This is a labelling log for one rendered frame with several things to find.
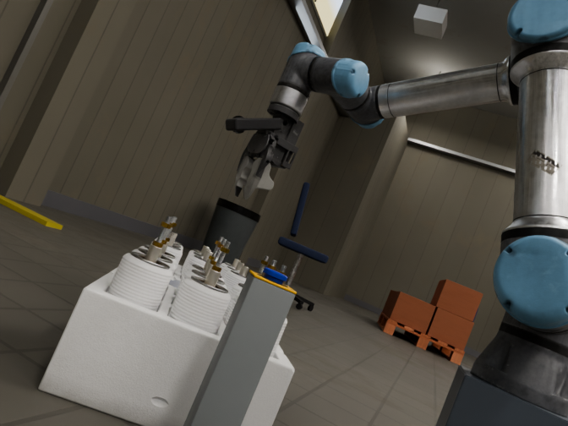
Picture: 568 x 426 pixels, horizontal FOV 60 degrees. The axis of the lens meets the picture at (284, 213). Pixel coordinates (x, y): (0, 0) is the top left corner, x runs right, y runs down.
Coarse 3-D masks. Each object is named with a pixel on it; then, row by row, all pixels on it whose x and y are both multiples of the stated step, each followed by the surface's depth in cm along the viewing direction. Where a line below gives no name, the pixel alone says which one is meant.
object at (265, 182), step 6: (258, 162) 103; (252, 168) 103; (252, 174) 103; (264, 174) 104; (252, 180) 102; (258, 180) 102; (264, 180) 104; (270, 180) 105; (246, 186) 103; (252, 186) 102; (258, 186) 103; (264, 186) 104; (270, 186) 105; (246, 192) 103; (252, 192) 103; (246, 198) 103
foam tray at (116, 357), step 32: (96, 288) 84; (96, 320) 81; (128, 320) 82; (160, 320) 83; (224, 320) 109; (64, 352) 80; (96, 352) 81; (128, 352) 82; (160, 352) 83; (192, 352) 84; (64, 384) 80; (96, 384) 81; (128, 384) 82; (160, 384) 83; (192, 384) 84; (288, 384) 87; (128, 416) 82; (160, 416) 83; (256, 416) 85
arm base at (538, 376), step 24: (504, 336) 80; (528, 336) 76; (480, 360) 80; (504, 360) 78; (528, 360) 75; (552, 360) 75; (504, 384) 75; (528, 384) 73; (552, 384) 73; (552, 408) 73
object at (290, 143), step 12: (276, 108) 104; (288, 120) 107; (264, 132) 104; (276, 132) 105; (288, 132) 108; (300, 132) 109; (252, 144) 107; (264, 144) 103; (276, 144) 105; (288, 144) 105; (252, 156) 106; (276, 156) 106; (288, 156) 107; (288, 168) 107
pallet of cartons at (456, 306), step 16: (448, 288) 564; (464, 288) 560; (400, 304) 567; (416, 304) 564; (432, 304) 600; (448, 304) 561; (464, 304) 558; (384, 320) 624; (400, 320) 564; (416, 320) 561; (432, 320) 561; (448, 320) 557; (464, 320) 555; (416, 336) 616; (432, 336) 556; (448, 336) 554; (464, 336) 553; (448, 352) 608; (464, 352) 547
